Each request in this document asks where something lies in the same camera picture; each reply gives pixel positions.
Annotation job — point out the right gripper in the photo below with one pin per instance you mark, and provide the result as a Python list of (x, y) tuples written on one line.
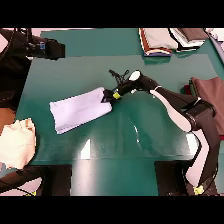
[(124, 90)]

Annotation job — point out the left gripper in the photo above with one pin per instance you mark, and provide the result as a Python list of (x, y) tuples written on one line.
[(55, 49)]

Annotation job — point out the white shirt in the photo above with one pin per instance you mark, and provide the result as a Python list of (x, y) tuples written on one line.
[(76, 111)]

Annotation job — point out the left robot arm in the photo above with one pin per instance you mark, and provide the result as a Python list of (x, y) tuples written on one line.
[(20, 43)]

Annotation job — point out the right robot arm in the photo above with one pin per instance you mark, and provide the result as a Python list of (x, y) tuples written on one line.
[(173, 100)]

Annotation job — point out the stack of folded clothes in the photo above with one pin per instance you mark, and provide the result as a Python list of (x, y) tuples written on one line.
[(150, 50)]

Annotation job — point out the black garment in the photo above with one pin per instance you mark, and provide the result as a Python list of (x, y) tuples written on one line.
[(13, 80)]

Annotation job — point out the red garment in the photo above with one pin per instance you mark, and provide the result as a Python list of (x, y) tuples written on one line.
[(186, 90)]

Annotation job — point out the grey-beige garment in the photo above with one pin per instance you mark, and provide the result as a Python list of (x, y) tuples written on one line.
[(160, 37)]

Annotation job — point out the green garment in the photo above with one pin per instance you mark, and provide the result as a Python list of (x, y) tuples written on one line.
[(192, 86)]

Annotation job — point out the white garment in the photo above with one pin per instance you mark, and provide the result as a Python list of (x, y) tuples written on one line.
[(182, 41), (217, 33)]

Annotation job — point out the orange-brown garment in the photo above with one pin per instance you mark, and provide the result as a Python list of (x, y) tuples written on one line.
[(6, 120)]

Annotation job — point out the red-brown garment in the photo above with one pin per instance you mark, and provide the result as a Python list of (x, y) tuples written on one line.
[(211, 90)]

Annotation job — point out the dark brown garment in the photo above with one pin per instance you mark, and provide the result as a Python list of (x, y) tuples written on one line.
[(195, 33)]

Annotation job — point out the cream garment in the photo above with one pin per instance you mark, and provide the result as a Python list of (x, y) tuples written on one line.
[(16, 143)]

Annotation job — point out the lavender garment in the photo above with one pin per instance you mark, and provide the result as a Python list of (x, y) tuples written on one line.
[(218, 48)]

